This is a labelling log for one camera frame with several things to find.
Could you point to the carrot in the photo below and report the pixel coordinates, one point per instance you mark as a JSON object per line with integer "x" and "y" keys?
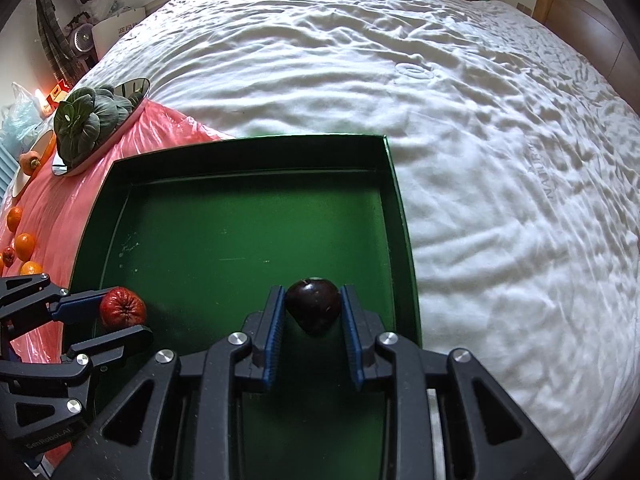
{"x": 30, "y": 162}

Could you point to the green leafy bok choy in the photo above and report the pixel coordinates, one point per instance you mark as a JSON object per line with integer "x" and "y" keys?
{"x": 87, "y": 119}

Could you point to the pink plastic sheet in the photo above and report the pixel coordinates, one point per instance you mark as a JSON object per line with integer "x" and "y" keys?
{"x": 56, "y": 210}

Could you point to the orange rimmed white plate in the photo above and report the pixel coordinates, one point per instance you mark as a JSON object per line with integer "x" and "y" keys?
{"x": 45, "y": 146}

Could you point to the smooth orange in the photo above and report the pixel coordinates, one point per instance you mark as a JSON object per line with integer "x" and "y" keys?
{"x": 24, "y": 245}

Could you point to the green rectangular tray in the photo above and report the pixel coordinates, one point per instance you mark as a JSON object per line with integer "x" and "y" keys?
{"x": 201, "y": 233}

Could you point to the lower grey fan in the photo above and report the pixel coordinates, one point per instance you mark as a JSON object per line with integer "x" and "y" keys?
{"x": 81, "y": 39}

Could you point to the black white oval plate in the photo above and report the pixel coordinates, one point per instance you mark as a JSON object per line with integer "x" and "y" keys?
{"x": 141, "y": 85}

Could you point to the light blue suitcase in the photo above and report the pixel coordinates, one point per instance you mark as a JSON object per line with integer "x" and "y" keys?
{"x": 8, "y": 172}

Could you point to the dark purple plum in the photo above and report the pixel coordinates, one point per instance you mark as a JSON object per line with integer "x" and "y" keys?
{"x": 315, "y": 304}

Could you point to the wooden headboard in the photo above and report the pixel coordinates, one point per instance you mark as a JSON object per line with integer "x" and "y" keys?
{"x": 597, "y": 37}

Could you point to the wrinkled red apple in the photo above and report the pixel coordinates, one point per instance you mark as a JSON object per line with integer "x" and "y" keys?
{"x": 122, "y": 308}

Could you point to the clear blue plastic bags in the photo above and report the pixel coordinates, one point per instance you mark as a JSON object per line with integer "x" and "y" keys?
{"x": 21, "y": 123}

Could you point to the dark plaid scarf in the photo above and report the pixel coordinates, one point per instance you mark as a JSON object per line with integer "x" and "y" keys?
{"x": 63, "y": 61}

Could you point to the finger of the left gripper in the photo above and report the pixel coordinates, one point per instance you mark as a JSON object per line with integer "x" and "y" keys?
{"x": 126, "y": 349}
{"x": 26, "y": 302}

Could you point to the white cardboard box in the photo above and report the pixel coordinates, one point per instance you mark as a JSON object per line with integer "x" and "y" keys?
{"x": 107, "y": 32}

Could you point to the bumpy mandarin orange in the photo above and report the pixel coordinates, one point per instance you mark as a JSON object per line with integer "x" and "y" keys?
{"x": 30, "y": 268}

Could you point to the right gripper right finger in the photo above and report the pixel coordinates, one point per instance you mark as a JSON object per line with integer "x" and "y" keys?
{"x": 485, "y": 434}

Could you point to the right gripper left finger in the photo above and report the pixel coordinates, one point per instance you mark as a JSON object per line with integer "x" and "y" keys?
{"x": 138, "y": 434}

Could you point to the red yellow snack bag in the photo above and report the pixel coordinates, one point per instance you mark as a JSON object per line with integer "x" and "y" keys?
{"x": 58, "y": 93}

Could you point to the small red apple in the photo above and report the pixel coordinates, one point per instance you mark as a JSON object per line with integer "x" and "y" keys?
{"x": 8, "y": 256}

